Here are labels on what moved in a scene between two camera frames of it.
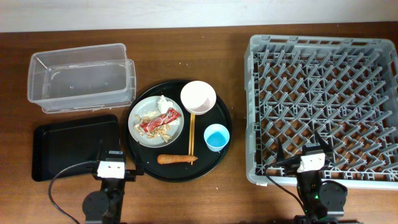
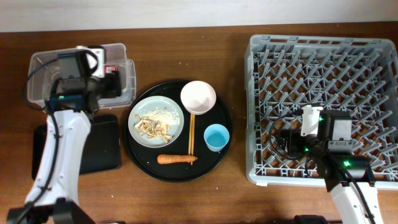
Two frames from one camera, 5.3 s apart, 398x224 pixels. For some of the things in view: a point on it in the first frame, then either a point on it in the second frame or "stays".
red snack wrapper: (171, 114) → (109, 68)
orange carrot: (167, 158) stays
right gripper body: (291, 169) → (297, 144)
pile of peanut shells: (158, 131) stays
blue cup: (216, 136) stays
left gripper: (130, 176) → (111, 84)
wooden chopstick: (193, 135) stays
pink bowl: (198, 97) stays
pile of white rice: (151, 114) stays
